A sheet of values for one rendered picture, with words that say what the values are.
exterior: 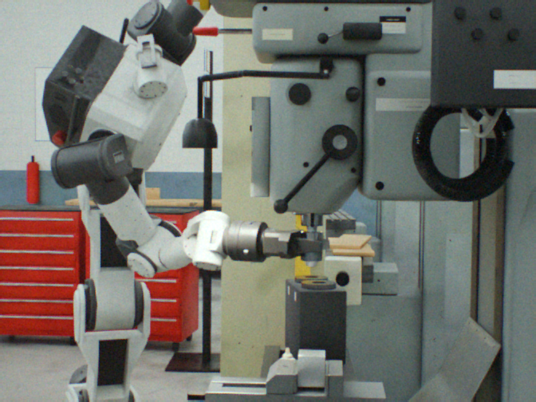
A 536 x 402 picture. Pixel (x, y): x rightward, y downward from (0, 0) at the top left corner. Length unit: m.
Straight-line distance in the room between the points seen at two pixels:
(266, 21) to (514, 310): 0.74
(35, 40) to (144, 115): 9.32
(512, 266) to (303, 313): 0.65
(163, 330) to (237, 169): 3.07
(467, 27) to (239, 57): 2.16
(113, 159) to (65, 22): 9.34
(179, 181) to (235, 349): 7.37
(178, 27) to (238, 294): 1.62
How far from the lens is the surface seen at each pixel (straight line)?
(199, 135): 1.80
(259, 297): 3.68
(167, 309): 6.52
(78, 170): 2.07
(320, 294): 2.26
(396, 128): 1.80
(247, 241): 1.92
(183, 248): 2.05
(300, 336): 2.27
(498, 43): 1.58
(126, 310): 2.48
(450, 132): 1.81
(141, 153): 2.16
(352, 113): 1.82
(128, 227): 2.15
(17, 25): 11.51
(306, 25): 1.80
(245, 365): 3.73
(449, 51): 1.57
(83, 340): 2.50
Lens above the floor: 1.43
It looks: 3 degrees down
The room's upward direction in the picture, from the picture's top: 1 degrees clockwise
